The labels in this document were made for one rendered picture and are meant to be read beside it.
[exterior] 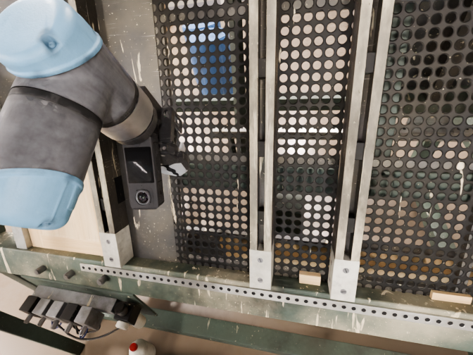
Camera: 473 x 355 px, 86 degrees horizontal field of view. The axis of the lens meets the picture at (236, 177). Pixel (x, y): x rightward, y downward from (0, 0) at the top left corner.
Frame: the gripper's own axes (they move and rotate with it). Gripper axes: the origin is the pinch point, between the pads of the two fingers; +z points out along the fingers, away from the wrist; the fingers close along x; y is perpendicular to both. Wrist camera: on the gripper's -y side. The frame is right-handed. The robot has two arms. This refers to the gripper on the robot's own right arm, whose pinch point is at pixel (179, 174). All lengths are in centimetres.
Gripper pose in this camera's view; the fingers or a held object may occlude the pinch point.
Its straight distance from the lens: 54.6
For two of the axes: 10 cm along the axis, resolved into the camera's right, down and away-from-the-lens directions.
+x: -9.9, 0.7, 1.2
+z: 1.3, 2.7, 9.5
